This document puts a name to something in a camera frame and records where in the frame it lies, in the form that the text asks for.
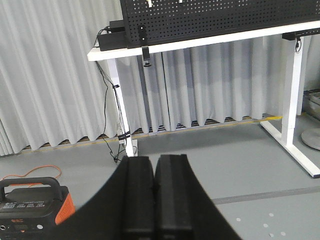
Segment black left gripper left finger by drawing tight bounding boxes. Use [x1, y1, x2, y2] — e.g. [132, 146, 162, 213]
[51, 156, 154, 240]

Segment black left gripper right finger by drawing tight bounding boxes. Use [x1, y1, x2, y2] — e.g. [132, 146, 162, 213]
[155, 154, 240, 240]

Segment black orange portable power station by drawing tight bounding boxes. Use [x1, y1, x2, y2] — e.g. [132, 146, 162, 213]
[0, 177, 76, 240]

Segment grey curtain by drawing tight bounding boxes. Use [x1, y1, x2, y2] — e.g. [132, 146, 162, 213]
[0, 0, 320, 157]

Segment grey round floor base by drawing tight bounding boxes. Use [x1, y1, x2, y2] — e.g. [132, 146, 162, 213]
[301, 128, 320, 150]

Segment grey metal crate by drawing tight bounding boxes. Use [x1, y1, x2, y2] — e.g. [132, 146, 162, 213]
[302, 88, 320, 120]

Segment black box on desk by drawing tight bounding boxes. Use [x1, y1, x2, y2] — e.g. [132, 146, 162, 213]
[97, 20, 127, 52]

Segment black perforated pegboard panel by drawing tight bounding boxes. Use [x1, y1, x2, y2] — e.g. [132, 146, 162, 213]
[120, 0, 320, 48]

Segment black desk control box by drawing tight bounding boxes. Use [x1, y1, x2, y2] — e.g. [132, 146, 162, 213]
[281, 29, 320, 53]

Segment white standing desk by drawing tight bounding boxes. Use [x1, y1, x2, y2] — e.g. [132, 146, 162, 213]
[87, 20, 320, 179]

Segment orange extension cable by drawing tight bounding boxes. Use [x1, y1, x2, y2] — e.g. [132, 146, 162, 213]
[0, 164, 62, 188]

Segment black pegboard clamp bracket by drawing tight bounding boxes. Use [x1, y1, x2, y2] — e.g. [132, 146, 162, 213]
[138, 24, 152, 68]

